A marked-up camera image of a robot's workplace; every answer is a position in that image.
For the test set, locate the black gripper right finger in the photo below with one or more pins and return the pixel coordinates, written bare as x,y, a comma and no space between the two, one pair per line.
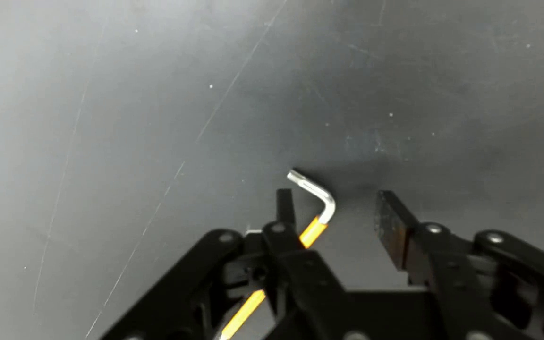
449,270

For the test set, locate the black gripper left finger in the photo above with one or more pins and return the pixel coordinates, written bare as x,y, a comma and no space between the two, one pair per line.
298,283

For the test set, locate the orange-sleeved metal hex key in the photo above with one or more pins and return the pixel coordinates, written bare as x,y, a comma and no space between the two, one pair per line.
315,230

